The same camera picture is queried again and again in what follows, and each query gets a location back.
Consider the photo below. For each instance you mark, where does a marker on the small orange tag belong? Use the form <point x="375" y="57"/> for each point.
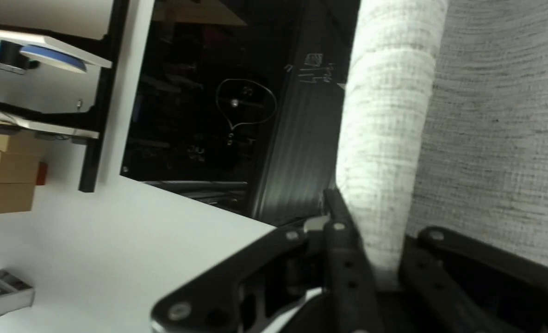
<point x="41" y="172"/>

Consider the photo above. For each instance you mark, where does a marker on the brown cardboard box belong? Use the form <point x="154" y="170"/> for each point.
<point x="6" y="164"/>
<point x="3" y="196"/>
<point x="3" y="138"/>

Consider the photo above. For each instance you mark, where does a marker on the dark glass panel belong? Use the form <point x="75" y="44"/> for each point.
<point x="193" y="92"/>

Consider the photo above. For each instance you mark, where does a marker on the flat teal blue item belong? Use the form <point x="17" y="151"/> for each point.
<point x="45" y="51"/>

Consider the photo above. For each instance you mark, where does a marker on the black ribbed post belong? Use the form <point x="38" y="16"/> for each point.
<point x="304" y="122"/>

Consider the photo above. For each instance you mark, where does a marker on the silver metal bracket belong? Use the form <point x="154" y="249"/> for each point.
<point x="3" y="294"/>

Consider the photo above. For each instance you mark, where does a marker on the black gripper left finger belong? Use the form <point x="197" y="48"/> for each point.
<point x="349" y="277"/>

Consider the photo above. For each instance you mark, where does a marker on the white textured fabric curtain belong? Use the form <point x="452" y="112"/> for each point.
<point x="484" y="122"/>

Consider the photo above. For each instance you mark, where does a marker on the black vertical frame bar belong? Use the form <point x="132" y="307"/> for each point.
<point x="101" y="92"/>

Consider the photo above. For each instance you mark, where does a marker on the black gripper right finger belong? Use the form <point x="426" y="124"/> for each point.
<point x="471" y="283"/>

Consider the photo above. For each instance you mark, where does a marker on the grey shelf board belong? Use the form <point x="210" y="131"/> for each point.
<point x="71" y="51"/>
<point x="40" y="124"/>

